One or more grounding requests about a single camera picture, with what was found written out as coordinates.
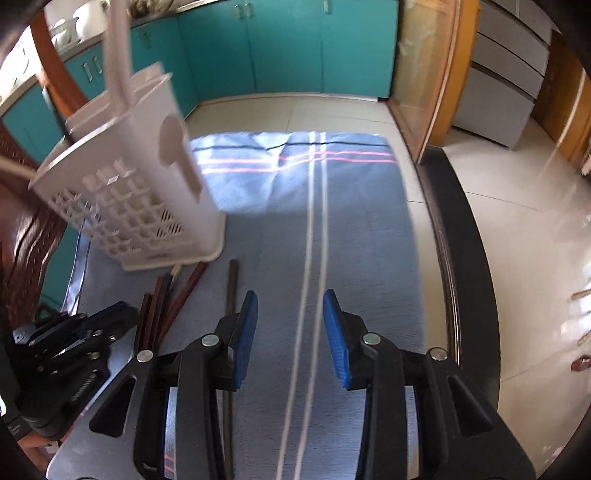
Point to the blue striped cloth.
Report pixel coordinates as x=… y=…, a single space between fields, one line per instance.
x=305 y=212

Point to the silver refrigerator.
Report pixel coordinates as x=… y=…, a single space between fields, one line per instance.
x=507 y=70

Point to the carved wooden chair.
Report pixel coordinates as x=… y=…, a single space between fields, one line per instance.
x=37 y=249

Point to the red-brown chopstick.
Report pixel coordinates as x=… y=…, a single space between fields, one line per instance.
x=157 y=307

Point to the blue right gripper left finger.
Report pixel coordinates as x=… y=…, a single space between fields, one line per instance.
x=242 y=337

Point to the glass sliding door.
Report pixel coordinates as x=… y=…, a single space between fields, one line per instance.
x=434 y=50

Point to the grey plastic utensil basket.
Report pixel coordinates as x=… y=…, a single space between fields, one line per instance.
x=130 y=183

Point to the left hand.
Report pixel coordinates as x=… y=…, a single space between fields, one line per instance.
x=35 y=448

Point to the dark red chopstick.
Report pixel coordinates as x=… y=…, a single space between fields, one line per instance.
x=178 y=303

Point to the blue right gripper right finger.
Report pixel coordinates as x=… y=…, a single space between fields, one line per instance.
x=338 y=337

